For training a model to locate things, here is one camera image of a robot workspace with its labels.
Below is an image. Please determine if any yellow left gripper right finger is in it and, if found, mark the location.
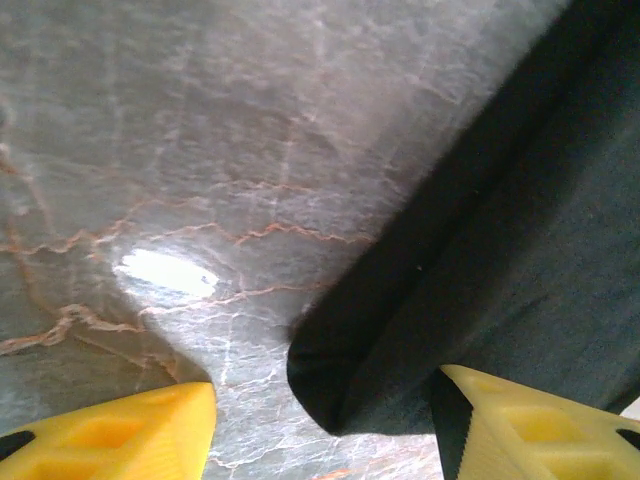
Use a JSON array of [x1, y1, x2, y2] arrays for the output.
[[431, 363, 640, 480]]

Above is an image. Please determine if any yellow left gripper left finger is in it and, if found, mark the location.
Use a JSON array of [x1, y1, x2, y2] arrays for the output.
[[0, 381, 218, 480]]

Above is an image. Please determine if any black t-shirt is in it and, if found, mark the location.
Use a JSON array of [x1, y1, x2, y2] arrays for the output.
[[285, 0, 640, 436]]

